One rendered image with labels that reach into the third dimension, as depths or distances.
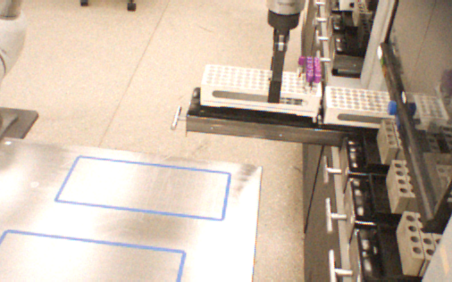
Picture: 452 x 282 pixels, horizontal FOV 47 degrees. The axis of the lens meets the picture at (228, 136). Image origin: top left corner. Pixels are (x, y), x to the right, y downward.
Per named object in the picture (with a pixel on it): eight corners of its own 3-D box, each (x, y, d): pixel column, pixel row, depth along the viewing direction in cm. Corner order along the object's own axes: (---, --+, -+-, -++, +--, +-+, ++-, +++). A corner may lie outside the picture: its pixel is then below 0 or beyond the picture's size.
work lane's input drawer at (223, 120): (438, 133, 144) (447, 107, 139) (449, 166, 133) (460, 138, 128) (178, 106, 148) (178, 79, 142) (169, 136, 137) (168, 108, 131)
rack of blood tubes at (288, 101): (315, 95, 138) (320, 75, 134) (317, 117, 130) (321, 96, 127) (205, 84, 140) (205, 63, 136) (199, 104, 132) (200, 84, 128)
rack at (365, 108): (433, 116, 139) (440, 97, 135) (441, 139, 131) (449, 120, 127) (322, 104, 140) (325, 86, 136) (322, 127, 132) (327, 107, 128)
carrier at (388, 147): (391, 169, 118) (398, 149, 114) (382, 168, 118) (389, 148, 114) (384, 137, 127) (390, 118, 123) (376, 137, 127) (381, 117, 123)
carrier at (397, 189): (402, 219, 106) (410, 197, 102) (392, 218, 106) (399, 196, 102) (394, 180, 115) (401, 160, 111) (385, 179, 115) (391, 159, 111)
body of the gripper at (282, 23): (269, -1, 123) (264, 35, 128) (267, 14, 116) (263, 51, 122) (300, 2, 122) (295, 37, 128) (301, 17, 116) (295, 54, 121)
